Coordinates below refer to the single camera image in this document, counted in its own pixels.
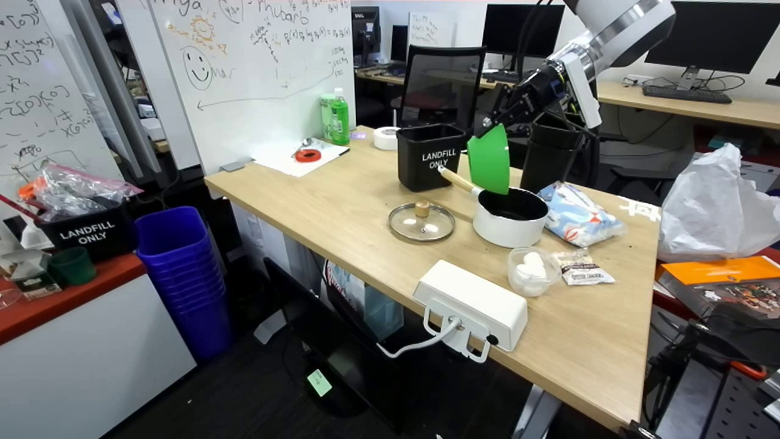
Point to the white paper sheet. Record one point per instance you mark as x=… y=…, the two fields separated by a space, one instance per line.
x=281 y=159

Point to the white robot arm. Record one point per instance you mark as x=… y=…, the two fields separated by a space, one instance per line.
x=616 y=24

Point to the glass pot lid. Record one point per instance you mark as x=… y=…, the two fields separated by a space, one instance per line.
x=420 y=221

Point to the orange book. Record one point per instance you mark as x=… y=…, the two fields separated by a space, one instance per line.
x=719 y=269

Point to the green plastic bowl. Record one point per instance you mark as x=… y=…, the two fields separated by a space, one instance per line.
x=491 y=162

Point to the clear cup with white marshmallows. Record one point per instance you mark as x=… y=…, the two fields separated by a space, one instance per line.
x=531 y=271

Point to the whiteboard with dense writing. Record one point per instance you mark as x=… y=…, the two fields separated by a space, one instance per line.
x=50 y=89

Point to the whiteboard with sun drawing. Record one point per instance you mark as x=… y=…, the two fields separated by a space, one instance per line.
x=258 y=73

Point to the black mesh office chair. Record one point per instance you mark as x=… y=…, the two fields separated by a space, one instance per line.
x=441 y=85

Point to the small black landfill bin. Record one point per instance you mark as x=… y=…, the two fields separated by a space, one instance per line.
x=421 y=159

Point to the blue and white plastic bag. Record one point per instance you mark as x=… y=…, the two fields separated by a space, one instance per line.
x=580 y=212

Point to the black landfill bin with bags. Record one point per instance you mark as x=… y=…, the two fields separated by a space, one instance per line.
x=93 y=234

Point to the green wipes canister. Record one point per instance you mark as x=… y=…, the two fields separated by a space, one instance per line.
x=334 y=117

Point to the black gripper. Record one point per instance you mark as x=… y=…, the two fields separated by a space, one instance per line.
x=536 y=97

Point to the black computer monitor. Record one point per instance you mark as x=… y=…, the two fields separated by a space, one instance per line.
x=525 y=26

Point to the wide black monitor on stand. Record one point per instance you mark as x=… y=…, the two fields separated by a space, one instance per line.
x=714 y=36

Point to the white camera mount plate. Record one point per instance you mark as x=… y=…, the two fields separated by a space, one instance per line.
x=585 y=89

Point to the small dark green cup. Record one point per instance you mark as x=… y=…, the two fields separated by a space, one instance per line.
x=70 y=267

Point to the large white plastic bag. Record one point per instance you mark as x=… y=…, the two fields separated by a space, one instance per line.
x=719 y=207

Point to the white cabinet with red top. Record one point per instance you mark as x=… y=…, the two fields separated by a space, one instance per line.
x=81 y=356

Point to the red tape dispenser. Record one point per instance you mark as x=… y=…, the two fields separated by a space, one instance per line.
x=308 y=153

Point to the small clear snack packet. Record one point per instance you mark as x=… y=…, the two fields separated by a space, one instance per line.
x=585 y=269

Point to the stack of blue bins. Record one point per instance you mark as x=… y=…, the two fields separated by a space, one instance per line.
x=186 y=275

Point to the crumpled clear plastic bags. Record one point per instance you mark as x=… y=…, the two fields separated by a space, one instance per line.
x=73 y=186

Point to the large black stacked bin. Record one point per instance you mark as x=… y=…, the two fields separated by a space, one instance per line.
x=549 y=159

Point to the white power box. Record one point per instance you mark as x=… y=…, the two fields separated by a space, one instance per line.
x=470 y=304

